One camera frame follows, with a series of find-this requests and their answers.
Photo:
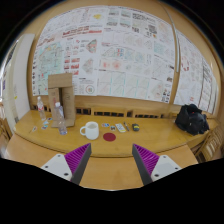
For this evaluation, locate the clear plastic water bottle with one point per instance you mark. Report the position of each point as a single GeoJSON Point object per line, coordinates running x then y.
{"type": "Point", "coordinates": [60, 119]}

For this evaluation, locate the white remote control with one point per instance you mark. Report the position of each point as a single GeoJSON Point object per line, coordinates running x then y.
{"type": "Point", "coordinates": [120, 128]}

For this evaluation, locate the small blue card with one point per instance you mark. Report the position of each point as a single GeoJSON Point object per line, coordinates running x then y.
{"type": "Point", "coordinates": [105, 125]}

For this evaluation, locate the wooden chair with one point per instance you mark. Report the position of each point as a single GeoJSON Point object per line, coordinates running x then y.
{"type": "Point", "coordinates": [212, 144]}

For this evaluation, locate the white ceramic mug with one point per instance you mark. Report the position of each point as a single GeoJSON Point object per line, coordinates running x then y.
{"type": "Point", "coordinates": [90, 130]}

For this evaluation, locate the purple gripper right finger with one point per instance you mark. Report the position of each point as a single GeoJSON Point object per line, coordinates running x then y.
{"type": "Point", "coordinates": [151, 166]}

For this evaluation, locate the dark red round coaster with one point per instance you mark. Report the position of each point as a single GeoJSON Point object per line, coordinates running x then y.
{"type": "Point", "coordinates": [109, 137]}

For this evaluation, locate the small sticker on table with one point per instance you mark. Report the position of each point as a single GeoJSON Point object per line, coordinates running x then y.
{"type": "Point", "coordinates": [34, 129]}

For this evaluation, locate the far clear plastic bottle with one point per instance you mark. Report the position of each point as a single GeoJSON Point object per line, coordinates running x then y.
{"type": "Point", "coordinates": [40, 107]}

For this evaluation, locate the brown cardboard stand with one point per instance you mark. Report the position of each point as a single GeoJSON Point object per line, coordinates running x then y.
{"type": "Point", "coordinates": [60, 89]}

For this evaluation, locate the black backpack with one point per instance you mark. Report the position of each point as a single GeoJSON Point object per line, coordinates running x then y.
{"type": "Point", "coordinates": [191, 120]}

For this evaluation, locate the small black device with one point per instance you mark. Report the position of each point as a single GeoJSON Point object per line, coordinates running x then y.
{"type": "Point", "coordinates": [135, 127]}

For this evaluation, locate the right wall poster sheets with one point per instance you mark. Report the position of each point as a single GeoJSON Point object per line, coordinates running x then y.
{"type": "Point", "coordinates": [197, 84]}

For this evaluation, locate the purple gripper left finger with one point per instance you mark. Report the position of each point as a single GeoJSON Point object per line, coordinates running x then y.
{"type": "Point", "coordinates": [71, 166]}

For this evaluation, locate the wall poster sheets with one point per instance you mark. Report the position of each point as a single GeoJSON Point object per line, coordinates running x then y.
{"type": "Point", "coordinates": [197, 84]}
{"type": "Point", "coordinates": [110, 51]}

